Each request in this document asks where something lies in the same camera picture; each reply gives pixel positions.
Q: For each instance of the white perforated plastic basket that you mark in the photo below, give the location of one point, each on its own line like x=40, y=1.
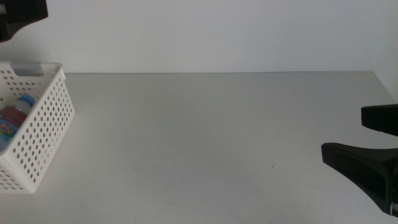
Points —
x=43, y=124

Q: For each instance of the clear water bottle blue cap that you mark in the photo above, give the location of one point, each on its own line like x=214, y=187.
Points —
x=26, y=100

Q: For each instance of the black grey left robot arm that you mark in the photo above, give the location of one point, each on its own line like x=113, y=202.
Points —
x=18, y=15

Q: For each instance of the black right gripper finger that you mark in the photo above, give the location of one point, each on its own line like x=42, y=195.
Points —
x=382, y=119
x=357, y=165

